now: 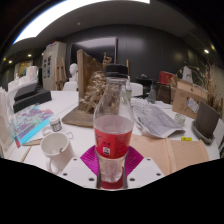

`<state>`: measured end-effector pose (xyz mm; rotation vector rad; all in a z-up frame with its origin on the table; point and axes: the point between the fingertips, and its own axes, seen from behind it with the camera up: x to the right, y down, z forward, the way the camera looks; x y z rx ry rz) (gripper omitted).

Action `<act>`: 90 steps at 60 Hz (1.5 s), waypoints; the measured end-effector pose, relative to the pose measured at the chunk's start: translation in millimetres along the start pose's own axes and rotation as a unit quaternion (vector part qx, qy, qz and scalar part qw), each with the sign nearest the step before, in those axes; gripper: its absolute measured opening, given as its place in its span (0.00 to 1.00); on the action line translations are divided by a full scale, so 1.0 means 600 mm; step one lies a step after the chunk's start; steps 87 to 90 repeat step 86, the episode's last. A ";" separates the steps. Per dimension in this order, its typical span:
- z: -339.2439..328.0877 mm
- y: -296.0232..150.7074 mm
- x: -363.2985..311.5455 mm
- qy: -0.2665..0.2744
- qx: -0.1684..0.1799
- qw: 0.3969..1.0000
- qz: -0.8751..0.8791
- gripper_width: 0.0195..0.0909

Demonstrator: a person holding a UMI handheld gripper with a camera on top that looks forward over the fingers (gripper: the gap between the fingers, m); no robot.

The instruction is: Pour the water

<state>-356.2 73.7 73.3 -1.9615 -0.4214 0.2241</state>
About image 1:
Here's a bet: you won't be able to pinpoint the small grey cup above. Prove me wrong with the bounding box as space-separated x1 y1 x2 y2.
174 113 187 127

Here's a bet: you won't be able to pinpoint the tan wood-framed canvas panel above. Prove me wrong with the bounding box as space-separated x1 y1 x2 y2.
128 134 211 177

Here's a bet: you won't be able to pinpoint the grey newspaper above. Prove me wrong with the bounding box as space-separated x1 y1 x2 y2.
131 98 186 139

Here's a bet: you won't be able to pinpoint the brown cardboard box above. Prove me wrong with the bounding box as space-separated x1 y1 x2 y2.
171 78 209 120

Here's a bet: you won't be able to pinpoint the white cabinet with posters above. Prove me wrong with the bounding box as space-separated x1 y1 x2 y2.
41 41 68 92

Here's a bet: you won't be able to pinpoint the black wall screen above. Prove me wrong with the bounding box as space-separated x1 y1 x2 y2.
69 36 118 66

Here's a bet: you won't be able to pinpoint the green-labelled white bottle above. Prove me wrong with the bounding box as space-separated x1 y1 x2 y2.
125 75 133 103

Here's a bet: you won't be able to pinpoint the red box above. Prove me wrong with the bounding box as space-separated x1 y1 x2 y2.
158 70 175 86

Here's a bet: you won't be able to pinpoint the golden sculpture on wooden board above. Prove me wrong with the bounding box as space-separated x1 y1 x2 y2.
61 48 111 129

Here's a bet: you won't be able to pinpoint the small black box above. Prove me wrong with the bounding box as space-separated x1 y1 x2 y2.
13 82 39 103

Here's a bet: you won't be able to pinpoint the white ceramic mug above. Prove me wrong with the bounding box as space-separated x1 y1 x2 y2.
40 131 75 175

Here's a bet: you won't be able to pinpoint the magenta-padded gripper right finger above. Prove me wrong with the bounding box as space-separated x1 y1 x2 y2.
122 145 166 190

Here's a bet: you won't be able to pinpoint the small black-labelled jar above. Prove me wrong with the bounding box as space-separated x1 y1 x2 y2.
49 116 64 133

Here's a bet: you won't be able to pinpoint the grey glass bottle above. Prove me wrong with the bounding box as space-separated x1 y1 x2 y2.
147 84 158 104

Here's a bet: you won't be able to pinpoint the round ceiling spotlights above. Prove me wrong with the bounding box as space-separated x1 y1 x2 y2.
1 48 211 65

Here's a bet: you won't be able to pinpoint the large black box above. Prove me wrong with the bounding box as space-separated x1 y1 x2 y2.
12 89 53 114

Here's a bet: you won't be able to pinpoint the white plastic bags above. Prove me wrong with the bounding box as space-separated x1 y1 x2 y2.
0 87 18 158

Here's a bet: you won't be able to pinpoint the thin wooden stick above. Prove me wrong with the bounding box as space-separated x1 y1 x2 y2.
19 145 33 164

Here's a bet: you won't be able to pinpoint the wooden-handled tool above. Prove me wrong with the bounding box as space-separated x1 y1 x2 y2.
21 137 44 148

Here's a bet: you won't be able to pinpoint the white plastic-wrapped object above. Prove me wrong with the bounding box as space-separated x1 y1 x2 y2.
181 65 194 84

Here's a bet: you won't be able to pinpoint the purple and cyan print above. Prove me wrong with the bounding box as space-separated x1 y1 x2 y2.
11 103 55 148

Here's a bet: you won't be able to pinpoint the white tape ring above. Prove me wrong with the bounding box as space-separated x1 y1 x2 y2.
41 126 53 136

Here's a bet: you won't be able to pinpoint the long white ceiling light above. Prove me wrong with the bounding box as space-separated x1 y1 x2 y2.
13 0 151 44

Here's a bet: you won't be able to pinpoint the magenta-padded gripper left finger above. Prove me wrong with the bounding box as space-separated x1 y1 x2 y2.
60 145 102 190

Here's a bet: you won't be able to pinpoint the large white plaster bust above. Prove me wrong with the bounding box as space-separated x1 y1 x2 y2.
68 63 80 83

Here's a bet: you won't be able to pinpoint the tall wooden easel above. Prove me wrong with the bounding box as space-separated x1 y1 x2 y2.
54 57 68 91

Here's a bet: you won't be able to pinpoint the clear red-labelled drink bottle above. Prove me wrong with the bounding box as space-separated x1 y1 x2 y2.
93 63 135 184

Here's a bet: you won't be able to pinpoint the flat round red coaster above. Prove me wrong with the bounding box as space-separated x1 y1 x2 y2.
99 179 125 190

